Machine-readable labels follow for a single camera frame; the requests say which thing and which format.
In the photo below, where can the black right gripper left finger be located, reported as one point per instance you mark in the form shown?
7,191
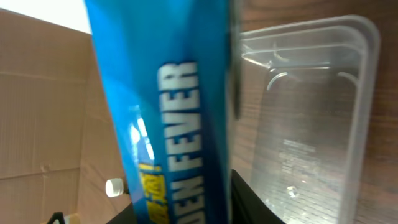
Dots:
124,217

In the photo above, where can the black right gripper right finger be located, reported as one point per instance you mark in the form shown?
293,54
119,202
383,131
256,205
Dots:
247,207

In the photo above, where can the dark bottle white cap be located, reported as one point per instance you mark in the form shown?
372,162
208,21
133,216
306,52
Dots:
116,187

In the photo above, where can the blue Kool Fever box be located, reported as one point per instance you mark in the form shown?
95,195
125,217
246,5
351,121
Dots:
164,66

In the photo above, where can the clear plastic container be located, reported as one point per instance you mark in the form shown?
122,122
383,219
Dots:
312,83

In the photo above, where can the brown cardboard box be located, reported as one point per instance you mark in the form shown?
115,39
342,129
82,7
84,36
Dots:
58,146

